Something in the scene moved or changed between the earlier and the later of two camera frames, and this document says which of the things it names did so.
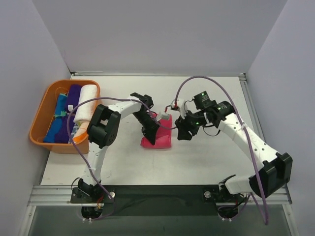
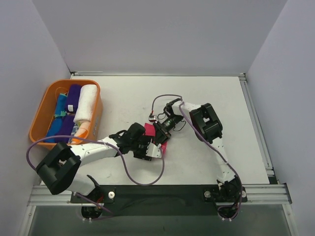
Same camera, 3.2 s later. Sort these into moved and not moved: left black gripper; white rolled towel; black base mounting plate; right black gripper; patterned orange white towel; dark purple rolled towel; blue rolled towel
Moved: left black gripper; right black gripper
Not moved: white rolled towel; dark purple rolled towel; black base mounting plate; patterned orange white towel; blue rolled towel
